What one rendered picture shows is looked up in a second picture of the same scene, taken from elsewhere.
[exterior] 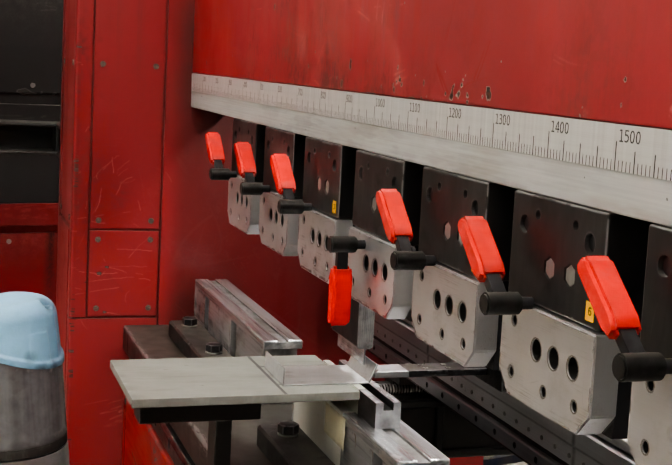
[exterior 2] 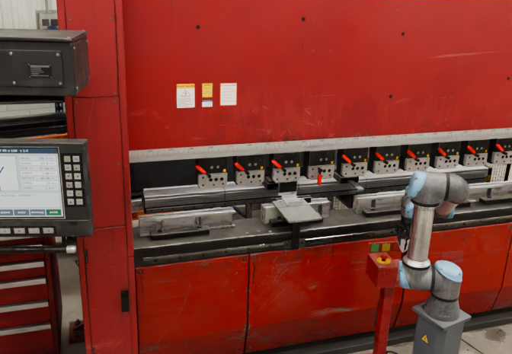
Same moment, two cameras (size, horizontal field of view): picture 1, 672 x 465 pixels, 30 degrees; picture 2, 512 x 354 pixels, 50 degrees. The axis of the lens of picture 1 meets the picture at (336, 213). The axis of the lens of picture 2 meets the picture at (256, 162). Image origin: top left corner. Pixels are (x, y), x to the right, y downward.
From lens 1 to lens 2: 3.30 m
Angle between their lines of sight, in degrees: 87
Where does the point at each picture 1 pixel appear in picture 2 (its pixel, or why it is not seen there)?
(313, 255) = (286, 177)
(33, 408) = not seen: hidden behind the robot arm
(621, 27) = (402, 122)
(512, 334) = (379, 166)
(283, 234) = (260, 179)
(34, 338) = not seen: hidden behind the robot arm
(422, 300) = (347, 170)
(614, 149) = (401, 137)
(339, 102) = (297, 143)
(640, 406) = (408, 164)
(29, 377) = not seen: hidden behind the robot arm
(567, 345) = (392, 163)
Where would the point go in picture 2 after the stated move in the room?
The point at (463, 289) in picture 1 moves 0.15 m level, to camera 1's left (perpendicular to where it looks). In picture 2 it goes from (363, 164) to (367, 173)
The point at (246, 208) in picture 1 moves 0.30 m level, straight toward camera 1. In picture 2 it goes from (222, 180) to (280, 181)
